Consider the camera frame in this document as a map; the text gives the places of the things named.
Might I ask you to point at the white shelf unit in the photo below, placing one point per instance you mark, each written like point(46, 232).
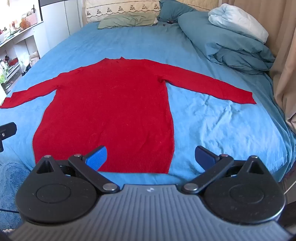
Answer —
point(34, 32)

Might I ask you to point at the teal duvet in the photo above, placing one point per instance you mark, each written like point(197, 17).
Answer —
point(231, 48)

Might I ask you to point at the white wardrobe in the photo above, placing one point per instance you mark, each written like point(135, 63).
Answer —
point(57, 20)

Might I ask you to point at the green pillow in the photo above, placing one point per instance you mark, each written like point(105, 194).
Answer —
point(122, 22)

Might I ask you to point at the blue bed sheet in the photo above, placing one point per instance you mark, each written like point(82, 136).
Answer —
point(208, 120)

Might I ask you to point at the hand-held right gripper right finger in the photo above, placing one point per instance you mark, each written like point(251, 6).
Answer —
point(203, 157)

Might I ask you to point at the red knit sweater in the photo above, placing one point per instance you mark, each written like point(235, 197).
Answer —
point(111, 104)

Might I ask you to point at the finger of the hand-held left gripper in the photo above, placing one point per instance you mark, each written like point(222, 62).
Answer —
point(8, 131)

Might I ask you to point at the brown plush toy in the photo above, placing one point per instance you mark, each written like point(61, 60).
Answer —
point(24, 23)

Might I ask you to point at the red box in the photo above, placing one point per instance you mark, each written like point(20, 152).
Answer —
point(13, 61)

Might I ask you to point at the teal pillow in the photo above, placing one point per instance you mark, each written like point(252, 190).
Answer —
point(173, 9)

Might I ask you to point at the cream embroidered pillow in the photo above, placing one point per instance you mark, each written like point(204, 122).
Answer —
point(111, 7)

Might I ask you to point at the beige curtain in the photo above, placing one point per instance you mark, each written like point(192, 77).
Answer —
point(284, 58)

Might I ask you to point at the blue fluffy rug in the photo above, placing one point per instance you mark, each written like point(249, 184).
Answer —
point(9, 185)

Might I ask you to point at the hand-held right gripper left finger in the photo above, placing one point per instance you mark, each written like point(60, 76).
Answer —
point(97, 158)

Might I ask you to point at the pink basket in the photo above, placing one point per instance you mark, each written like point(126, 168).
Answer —
point(31, 18)

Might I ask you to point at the small dark object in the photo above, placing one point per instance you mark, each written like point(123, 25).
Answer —
point(167, 23)

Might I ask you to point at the white pillow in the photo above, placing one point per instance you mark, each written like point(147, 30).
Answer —
point(235, 20)

